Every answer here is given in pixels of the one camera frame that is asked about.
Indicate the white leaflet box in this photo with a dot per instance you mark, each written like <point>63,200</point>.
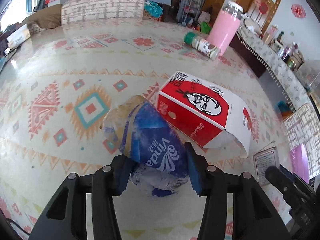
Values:
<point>262,161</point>

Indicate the blue Vinda tissue wrapper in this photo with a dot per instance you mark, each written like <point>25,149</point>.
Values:
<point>140,133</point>

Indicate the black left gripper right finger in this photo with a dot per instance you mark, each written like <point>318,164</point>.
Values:
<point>254,215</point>

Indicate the brown cushion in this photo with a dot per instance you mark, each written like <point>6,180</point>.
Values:
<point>47,18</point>

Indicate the purple plastic basket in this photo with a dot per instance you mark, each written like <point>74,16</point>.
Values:
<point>299,161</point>

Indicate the pink thermos bottle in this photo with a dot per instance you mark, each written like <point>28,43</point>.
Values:
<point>225,26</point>

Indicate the green cap spice bottle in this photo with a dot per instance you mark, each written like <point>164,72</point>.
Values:
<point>202,45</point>

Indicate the red white KFC box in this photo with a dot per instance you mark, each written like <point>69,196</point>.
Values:
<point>210,115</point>

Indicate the white tissue box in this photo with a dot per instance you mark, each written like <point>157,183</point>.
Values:
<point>18,37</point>

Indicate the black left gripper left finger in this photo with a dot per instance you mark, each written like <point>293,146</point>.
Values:
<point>64,216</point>

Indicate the patterned chair across table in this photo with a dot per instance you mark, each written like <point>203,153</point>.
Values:
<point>87,10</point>

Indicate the sideboard with patterned cloth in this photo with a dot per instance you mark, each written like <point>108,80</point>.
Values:
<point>261,58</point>

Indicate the clear mesh food cover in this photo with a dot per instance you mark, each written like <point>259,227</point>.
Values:
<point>309,74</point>

